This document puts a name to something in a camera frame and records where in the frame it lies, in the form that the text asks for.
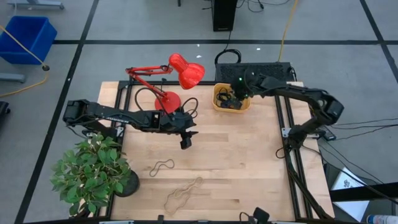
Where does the red desk lamp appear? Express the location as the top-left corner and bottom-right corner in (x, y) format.
(125, 53), (206, 114)

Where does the black power adapter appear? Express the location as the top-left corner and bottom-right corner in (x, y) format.
(320, 128), (337, 142)

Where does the white spray bottle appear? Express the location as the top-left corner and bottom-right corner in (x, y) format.
(366, 213), (398, 224)

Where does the black device with cable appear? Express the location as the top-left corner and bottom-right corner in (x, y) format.
(238, 207), (271, 224)

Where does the black vented computer case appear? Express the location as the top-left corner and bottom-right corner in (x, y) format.
(214, 62), (295, 83)

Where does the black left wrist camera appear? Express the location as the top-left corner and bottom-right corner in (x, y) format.
(180, 136), (193, 151)

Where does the thin dark rubber band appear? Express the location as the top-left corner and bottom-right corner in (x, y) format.
(149, 159), (176, 178)

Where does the green plant in black pot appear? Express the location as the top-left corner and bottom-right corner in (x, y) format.
(49, 132), (141, 218)

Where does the black aluminium table frame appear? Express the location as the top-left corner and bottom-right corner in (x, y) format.
(98, 80), (335, 224)

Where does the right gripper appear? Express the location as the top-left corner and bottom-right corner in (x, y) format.
(221, 74), (257, 111)

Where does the black cable bundle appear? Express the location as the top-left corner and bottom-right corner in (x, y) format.
(276, 141), (335, 220)

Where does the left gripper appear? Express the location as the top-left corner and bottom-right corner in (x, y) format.
(160, 110), (199, 139)

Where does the wide beige rubber band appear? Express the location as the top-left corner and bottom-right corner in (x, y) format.
(163, 191), (189, 215)
(167, 176), (204, 200)

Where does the tall black equipment box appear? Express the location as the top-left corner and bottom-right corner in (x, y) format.
(211, 0), (239, 32)

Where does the black metal beam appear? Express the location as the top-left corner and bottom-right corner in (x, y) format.
(328, 181), (398, 203)

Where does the wide black long rubber band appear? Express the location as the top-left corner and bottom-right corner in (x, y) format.
(216, 87), (233, 102)

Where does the black object on floor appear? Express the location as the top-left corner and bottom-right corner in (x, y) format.
(0, 101), (11, 121)

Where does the yellow hanging cable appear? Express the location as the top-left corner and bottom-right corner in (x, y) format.
(0, 24), (50, 98)
(277, 0), (300, 63)

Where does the blue plastic floor bin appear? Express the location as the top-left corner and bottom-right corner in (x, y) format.
(0, 16), (58, 65)

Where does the black lamp cord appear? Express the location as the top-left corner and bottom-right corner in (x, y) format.
(134, 77), (170, 113)

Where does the yellow plastic bin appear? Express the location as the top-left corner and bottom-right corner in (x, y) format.
(211, 82), (251, 114)

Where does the white paper box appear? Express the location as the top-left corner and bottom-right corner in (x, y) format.
(330, 167), (371, 223)

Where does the coiled black cable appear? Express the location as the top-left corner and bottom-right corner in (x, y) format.
(214, 49), (243, 65)

